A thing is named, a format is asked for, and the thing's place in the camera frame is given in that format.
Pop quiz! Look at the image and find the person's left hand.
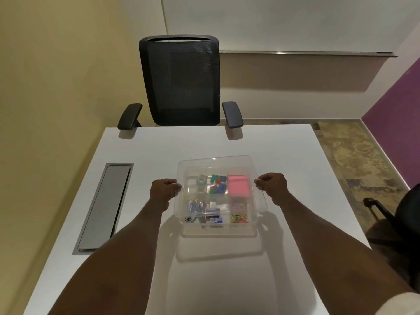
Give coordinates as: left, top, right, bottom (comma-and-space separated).
150, 178, 182, 209

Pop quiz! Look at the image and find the person's right hand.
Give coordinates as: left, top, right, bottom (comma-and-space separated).
254, 173, 289, 207

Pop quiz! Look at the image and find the clear plastic organizer tray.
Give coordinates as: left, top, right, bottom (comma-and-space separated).
177, 155, 268, 238

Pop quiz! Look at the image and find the person's left forearm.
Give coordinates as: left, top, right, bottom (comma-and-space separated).
47, 195, 173, 315

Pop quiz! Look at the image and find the person's right forearm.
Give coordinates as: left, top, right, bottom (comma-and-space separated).
270, 193, 415, 315

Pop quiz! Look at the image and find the pink sticky note pad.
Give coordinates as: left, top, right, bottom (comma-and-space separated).
227, 174, 249, 197

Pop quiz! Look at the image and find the pile of blue binder clips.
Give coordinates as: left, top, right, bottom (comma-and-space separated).
184, 197, 208, 224

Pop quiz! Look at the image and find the pile of colourful paper clips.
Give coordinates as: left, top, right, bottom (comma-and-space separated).
230, 202, 250, 225

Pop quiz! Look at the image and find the blue staple box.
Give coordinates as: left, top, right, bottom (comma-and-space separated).
207, 208, 224, 225

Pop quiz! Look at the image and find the black mesh office chair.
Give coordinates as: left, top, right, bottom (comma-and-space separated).
117, 35, 244, 130

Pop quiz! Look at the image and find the white sleeve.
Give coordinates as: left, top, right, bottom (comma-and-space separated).
372, 292, 420, 315

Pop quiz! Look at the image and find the grey cable tray cover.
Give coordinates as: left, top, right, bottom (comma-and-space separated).
72, 163, 134, 253

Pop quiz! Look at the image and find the white wall board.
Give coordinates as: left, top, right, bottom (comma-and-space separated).
161, 0, 398, 58

